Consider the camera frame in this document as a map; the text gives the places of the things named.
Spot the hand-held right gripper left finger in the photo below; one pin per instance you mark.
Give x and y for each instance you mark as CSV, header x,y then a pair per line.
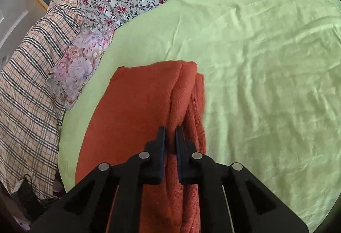
x,y
159,153

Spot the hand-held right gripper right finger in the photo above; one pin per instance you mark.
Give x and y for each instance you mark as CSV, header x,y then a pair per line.
x,y
181,154

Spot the orange knit sweater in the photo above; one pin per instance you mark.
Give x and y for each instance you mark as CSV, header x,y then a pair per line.
x,y
143,121

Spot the green bed sheet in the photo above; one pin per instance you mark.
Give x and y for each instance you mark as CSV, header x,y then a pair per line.
x,y
266,76

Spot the pink floral pillow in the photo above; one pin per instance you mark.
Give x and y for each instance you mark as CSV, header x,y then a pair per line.
x,y
80,62

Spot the plaid blanket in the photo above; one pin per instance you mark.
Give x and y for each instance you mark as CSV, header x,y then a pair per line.
x,y
32,89

